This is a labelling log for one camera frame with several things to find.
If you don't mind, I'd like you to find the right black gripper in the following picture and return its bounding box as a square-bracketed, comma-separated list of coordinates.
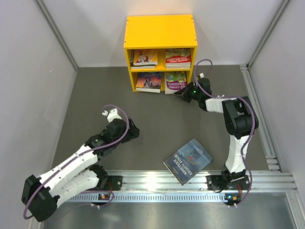
[173, 82, 202, 103]

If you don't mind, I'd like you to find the purple 117-Storey Treehouse book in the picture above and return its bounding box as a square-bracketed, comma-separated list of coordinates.
[164, 72, 187, 94]

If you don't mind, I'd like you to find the blue Jane Eyre book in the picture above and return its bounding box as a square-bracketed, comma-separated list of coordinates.
[136, 72, 163, 93]

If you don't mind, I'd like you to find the red 13-Storey Treehouse book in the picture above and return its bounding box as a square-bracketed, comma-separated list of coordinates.
[165, 48, 191, 64]

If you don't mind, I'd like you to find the Roald Dahl Charlie book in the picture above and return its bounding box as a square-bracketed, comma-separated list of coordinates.
[132, 49, 158, 66]

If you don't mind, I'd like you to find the dark blue Nineteen Eighty-Four book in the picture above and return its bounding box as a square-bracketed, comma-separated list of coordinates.
[163, 138, 213, 186]

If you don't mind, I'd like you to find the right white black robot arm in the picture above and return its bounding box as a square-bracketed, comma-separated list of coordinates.
[174, 78, 259, 192]

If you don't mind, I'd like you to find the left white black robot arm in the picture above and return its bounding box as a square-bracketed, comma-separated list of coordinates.
[21, 118, 140, 222]

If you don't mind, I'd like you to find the black treehouse book in shelf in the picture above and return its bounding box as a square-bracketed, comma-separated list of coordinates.
[131, 65, 156, 70]

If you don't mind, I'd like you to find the yellow wooden shelf cabinet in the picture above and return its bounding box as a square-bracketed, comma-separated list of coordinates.
[123, 14, 198, 92]

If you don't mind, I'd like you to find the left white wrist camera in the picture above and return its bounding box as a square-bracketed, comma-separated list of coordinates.
[102, 108, 122, 123]

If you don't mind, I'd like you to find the aluminium mounting rail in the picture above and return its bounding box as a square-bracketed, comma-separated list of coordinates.
[108, 170, 297, 193]

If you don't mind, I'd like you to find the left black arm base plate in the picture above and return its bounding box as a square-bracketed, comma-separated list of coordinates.
[95, 176, 122, 191]

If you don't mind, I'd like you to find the slotted cable duct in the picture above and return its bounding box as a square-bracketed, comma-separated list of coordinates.
[68, 192, 241, 203]

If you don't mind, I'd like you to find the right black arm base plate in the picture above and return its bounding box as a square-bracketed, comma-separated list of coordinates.
[206, 175, 250, 193]

